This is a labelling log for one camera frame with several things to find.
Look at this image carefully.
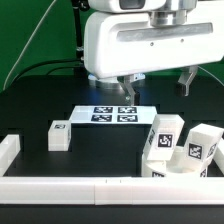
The black pole with cables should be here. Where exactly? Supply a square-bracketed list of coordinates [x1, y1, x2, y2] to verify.
[12, 0, 90, 83]

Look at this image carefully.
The white cable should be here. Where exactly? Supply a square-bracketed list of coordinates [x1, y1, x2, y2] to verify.
[2, 0, 58, 93]

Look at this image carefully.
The white round stool seat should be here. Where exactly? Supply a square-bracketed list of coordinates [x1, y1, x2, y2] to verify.
[141, 146, 212, 178]

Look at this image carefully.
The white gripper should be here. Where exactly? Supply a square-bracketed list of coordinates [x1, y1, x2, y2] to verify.
[84, 0, 224, 106]

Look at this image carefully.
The white marker sheet with tags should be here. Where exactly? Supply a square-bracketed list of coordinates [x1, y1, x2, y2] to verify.
[69, 105, 157, 124]

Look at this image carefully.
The white U-shaped fence frame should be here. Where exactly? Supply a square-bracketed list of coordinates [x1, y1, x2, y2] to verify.
[0, 135, 224, 205]

